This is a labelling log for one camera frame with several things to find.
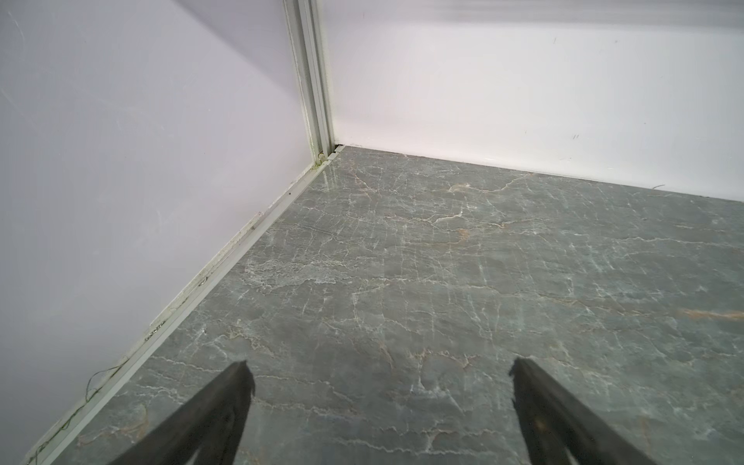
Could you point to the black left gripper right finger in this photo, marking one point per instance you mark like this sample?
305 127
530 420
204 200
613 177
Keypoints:
558 429

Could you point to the aluminium frame corner post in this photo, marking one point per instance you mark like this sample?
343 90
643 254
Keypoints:
308 50

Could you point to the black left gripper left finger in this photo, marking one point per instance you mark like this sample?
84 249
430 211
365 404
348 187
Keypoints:
205 430

